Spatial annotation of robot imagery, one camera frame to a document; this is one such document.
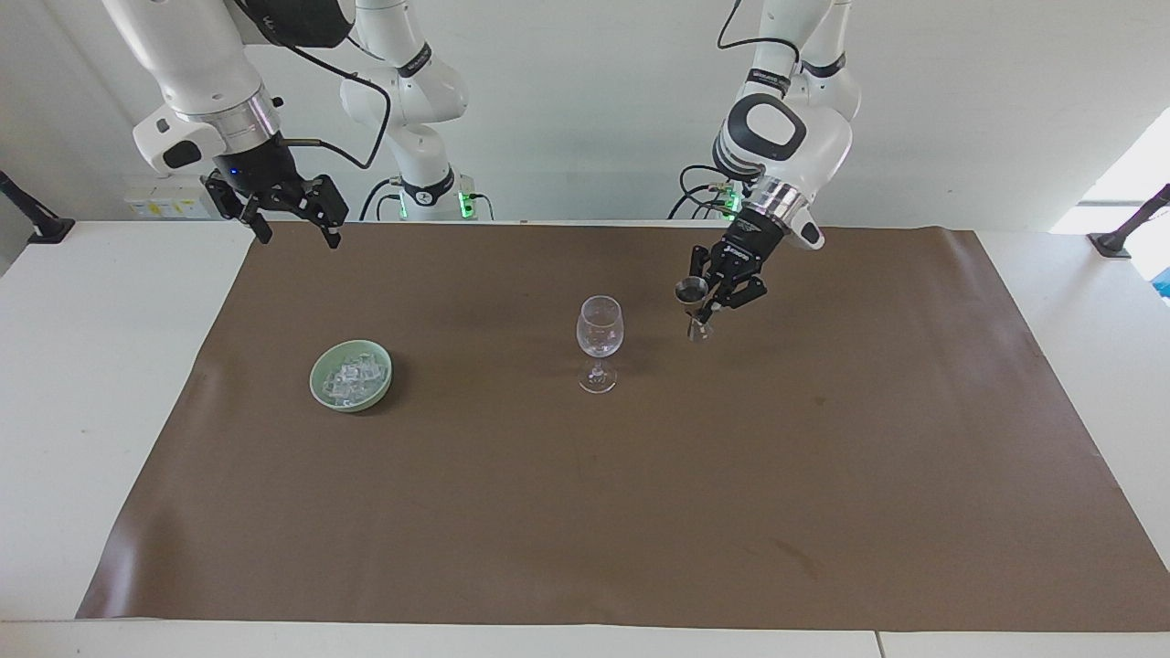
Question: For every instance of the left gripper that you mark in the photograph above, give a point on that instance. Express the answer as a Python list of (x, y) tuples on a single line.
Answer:
[(751, 243)]

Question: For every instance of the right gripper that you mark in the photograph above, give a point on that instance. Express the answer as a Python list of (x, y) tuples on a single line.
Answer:
[(259, 170)]

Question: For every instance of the silver metal jigger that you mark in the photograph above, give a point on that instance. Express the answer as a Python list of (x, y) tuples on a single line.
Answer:
[(690, 291)]

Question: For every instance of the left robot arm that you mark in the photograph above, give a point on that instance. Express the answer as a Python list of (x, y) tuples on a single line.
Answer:
[(784, 128)]

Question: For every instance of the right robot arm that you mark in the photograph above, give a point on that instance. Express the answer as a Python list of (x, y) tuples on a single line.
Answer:
[(187, 55)]

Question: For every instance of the clear wine glass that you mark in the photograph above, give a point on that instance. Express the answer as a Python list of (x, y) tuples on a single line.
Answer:
[(599, 334)]

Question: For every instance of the clear ice cube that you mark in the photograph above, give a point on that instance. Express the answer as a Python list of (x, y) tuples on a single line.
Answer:
[(345, 374), (367, 373), (347, 394)]

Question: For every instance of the white power strip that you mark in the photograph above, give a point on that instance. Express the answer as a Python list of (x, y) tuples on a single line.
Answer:
[(169, 203)]

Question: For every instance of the green ceramic bowl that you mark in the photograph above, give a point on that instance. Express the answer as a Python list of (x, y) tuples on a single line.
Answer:
[(322, 384)]

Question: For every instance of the black stand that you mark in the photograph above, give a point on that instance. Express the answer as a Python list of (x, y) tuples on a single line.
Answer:
[(32, 217), (1129, 224)]

